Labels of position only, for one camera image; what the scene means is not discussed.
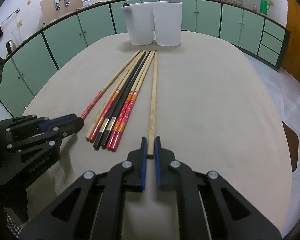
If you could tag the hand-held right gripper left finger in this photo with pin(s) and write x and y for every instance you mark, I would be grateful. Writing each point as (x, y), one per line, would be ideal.
(144, 165)

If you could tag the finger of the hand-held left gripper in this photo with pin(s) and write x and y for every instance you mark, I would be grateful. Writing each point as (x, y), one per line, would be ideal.
(60, 120)
(73, 126)

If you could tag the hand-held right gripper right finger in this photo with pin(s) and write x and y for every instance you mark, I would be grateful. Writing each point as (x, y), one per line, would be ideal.
(157, 165)

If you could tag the red floral chopstick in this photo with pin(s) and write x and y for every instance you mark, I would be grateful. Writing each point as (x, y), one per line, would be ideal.
(107, 110)
(128, 110)
(123, 113)

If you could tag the plain bamboo chopstick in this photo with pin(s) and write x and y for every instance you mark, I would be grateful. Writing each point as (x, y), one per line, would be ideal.
(153, 105)

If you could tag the white utensil holder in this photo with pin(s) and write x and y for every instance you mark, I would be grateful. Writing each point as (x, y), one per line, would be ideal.
(165, 25)

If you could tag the person's checkered clothing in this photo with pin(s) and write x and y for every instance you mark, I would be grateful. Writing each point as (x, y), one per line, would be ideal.
(13, 227)

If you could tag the green lower kitchen cabinets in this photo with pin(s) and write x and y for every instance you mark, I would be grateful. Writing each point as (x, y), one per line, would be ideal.
(62, 42)

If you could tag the steel electric kettle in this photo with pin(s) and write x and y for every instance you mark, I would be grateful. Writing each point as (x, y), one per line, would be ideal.
(10, 45)

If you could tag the clear glass pitcher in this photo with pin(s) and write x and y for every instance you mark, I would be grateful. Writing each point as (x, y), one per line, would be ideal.
(17, 36)

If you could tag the brown wooden chair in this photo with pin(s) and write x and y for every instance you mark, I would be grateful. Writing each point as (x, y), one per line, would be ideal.
(291, 142)

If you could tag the orange wooden door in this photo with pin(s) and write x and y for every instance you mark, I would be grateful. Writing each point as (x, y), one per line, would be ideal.
(297, 42)

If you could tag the green thermos flask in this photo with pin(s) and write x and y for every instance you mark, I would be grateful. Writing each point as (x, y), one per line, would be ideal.
(264, 6)

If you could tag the wall socket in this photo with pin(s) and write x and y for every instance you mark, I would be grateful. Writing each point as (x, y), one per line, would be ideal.
(19, 23)

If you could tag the metal towel rail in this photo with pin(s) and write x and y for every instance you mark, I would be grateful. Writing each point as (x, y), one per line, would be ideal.
(11, 16)

